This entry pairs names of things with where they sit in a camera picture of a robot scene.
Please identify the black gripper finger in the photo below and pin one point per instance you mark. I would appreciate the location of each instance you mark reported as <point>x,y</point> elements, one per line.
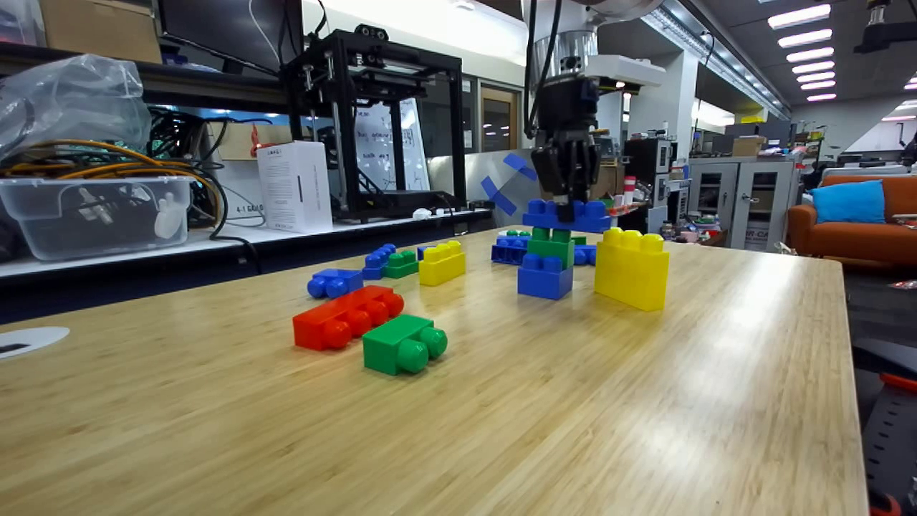
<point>551,169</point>
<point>582,169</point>

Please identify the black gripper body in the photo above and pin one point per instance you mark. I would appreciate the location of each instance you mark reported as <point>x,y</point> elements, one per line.
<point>569,107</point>

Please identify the long blue toy block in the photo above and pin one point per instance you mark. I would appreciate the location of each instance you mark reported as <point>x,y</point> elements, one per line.
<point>587,256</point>
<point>567,215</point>
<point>509,249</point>

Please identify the green toy block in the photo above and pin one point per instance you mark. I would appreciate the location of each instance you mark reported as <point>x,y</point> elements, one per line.
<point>403,344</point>
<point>551,248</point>
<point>403,265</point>

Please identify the large yellow toy block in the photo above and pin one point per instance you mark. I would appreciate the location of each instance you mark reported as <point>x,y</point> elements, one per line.
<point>632,272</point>

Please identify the small yellow toy block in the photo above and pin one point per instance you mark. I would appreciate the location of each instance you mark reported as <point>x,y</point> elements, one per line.
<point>442,265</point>

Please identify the small blue toy block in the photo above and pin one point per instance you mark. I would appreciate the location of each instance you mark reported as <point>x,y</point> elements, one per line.
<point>334,283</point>

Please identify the red toy block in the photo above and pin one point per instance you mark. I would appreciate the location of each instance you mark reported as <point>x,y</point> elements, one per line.
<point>344,318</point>

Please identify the white workbench top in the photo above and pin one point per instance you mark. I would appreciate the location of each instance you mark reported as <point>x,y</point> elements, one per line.
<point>144,256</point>

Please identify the brown cardboard box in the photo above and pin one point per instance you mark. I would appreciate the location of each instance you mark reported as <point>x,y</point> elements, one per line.
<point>612,179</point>
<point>102,30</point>

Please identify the blue tape cross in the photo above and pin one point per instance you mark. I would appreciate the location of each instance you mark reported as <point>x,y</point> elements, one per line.
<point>499,195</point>

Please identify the white cabinet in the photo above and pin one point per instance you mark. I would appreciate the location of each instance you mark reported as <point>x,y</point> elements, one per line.
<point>763,205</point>

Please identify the rectangular ceiling light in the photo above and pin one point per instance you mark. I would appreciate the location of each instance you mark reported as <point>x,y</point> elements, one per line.
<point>814,66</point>
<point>810,56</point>
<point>799,15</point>
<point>803,37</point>

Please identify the white cardboard box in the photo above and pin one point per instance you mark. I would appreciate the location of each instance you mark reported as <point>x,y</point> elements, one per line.
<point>296,186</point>

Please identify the blue cushion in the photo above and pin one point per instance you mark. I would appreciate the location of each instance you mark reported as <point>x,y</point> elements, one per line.
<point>849,202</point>

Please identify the orange sofa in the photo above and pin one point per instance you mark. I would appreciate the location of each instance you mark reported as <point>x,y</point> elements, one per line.
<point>849,243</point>

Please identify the black monitor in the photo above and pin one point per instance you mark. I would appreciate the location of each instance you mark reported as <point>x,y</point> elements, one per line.
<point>230,30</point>

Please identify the clear plastic bin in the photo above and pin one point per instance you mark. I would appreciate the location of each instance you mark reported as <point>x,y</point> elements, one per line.
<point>95,219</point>

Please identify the clear plastic bag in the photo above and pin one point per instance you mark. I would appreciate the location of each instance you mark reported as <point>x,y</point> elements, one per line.
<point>67,100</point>

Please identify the white round table grommet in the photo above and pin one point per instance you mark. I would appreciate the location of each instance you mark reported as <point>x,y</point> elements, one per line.
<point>39,336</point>

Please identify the black 3D printer frame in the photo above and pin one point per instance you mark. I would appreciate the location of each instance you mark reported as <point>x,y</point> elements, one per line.
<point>382,61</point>

